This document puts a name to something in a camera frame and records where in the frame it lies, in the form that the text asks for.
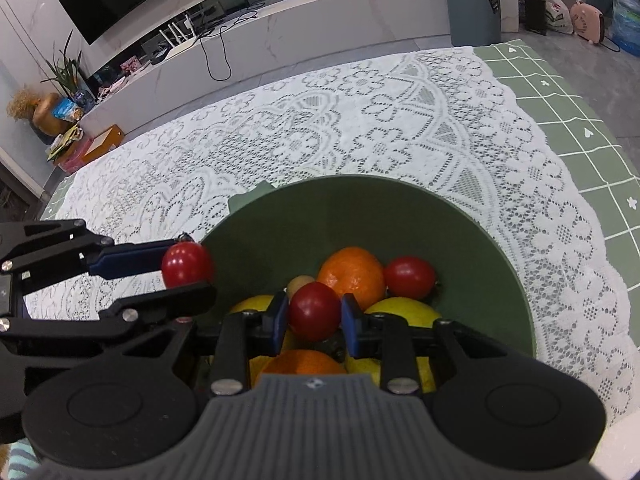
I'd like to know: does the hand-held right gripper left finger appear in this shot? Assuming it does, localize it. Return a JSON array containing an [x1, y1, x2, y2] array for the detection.
[[90, 294, 290, 397]]

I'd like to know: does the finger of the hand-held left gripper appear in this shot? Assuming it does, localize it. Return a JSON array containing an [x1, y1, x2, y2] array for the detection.
[[0, 281, 218, 357], [15, 219, 174, 297]]

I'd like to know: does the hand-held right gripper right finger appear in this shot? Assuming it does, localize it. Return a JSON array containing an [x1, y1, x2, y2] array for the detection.
[[341, 292, 546, 396]]

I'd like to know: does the yellow reddish pear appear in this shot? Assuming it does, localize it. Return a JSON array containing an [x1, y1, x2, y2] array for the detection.
[[227, 294, 301, 386]]

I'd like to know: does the red cherry tomato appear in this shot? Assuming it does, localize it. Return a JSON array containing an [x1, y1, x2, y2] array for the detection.
[[288, 281, 342, 342], [383, 256, 437, 301], [161, 241, 216, 289]]

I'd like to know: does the orange mandarin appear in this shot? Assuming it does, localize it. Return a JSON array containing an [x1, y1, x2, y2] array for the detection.
[[257, 349, 348, 386], [317, 246, 386, 311]]

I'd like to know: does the yellow green pear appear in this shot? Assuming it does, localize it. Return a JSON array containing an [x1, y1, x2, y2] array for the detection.
[[345, 296, 443, 393]]

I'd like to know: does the green plastic colander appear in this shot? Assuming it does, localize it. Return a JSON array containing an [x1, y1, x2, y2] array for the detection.
[[199, 174, 538, 391]]

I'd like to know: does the teal striped shirt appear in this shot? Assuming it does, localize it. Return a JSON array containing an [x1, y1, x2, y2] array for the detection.
[[0, 437, 43, 480]]

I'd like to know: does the pink box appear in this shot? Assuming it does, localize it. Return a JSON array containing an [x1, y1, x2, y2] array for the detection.
[[54, 137, 93, 173]]

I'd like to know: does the orange cardboard box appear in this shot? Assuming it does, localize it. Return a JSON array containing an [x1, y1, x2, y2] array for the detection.
[[80, 124, 125, 165]]

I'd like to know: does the blue snack bag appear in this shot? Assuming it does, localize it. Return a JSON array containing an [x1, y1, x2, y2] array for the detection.
[[52, 97, 83, 122]]

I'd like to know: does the golden vase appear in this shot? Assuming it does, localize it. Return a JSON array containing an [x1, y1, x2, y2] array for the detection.
[[31, 92, 66, 137]]

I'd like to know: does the small green potted plant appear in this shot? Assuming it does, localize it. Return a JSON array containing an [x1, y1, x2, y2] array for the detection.
[[41, 30, 96, 111]]

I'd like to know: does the white lace tablecloth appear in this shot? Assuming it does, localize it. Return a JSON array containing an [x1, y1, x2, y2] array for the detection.
[[22, 46, 633, 441]]

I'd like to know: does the white router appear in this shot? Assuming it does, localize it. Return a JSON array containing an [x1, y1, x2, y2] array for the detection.
[[159, 14, 197, 50]]

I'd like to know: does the white television console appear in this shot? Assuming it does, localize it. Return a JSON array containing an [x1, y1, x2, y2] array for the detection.
[[80, 0, 521, 141]]

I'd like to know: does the green checkered tablecloth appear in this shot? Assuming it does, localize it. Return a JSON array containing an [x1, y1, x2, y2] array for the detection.
[[39, 42, 640, 271]]

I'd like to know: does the grey trash can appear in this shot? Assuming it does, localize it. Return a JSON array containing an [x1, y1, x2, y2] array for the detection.
[[441, 0, 502, 47]]

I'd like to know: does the white plastic bag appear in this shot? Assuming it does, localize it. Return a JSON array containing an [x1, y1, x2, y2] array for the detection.
[[542, 0, 575, 36]]

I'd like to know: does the pink heater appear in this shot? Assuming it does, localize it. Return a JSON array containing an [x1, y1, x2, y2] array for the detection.
[[570, 0, 606, 43]]

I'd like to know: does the blue water bottle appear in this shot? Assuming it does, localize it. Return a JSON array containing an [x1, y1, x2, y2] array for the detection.
[[611, 0, 640, 57]]

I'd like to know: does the black cable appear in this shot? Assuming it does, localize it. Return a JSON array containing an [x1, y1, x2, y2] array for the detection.
[[200, 2, 266, 82]]

